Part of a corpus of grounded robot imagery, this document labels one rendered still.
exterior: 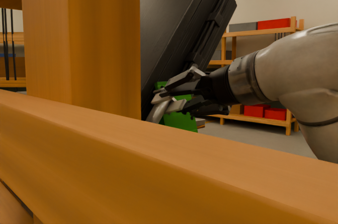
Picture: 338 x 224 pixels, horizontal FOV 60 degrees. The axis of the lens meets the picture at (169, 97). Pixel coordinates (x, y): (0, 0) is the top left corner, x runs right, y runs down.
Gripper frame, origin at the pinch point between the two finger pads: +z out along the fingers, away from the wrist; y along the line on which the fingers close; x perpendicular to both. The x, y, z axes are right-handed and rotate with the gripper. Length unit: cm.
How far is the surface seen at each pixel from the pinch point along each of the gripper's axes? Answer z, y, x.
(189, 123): 4.5, -11.3, -3.3
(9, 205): 55, 1, 32
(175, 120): 4.5, -7.1, -0.7
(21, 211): 49, -1, 32
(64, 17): -23.9, 28.3, 19.2
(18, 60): 271, 31, -95
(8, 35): 256, 53, -103
